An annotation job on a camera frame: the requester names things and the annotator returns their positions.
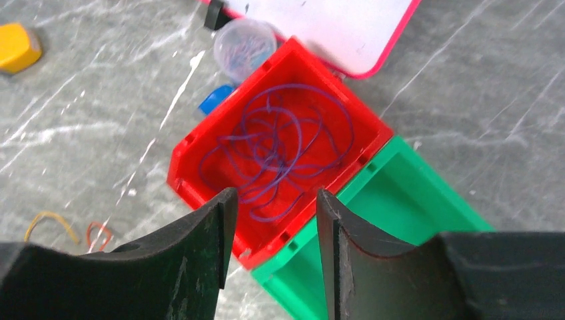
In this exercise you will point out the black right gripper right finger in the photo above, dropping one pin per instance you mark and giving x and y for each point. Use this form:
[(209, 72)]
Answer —
[(370, 274)]

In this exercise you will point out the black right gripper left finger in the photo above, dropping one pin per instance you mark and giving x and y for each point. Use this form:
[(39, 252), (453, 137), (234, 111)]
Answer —
[(175, 272)]

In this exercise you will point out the green plastic bin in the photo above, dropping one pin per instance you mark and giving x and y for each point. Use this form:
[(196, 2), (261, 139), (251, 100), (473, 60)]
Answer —
[(396, 191)]

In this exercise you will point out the blue grey block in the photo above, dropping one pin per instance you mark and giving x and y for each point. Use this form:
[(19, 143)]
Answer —
[(214, 99)]

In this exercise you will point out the red plastic bin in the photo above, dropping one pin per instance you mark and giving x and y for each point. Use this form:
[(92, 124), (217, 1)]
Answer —
[(287, 131)]

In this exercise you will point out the clear plastic cup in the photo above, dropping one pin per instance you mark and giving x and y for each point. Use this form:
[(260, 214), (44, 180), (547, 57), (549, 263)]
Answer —
[(242, 46)]

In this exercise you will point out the pink framed whiteboard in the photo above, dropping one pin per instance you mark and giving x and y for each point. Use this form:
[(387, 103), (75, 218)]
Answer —
[(353, 37)]

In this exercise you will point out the yellow grey block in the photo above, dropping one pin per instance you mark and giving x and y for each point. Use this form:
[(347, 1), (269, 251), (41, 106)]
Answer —
[(20, 48)]

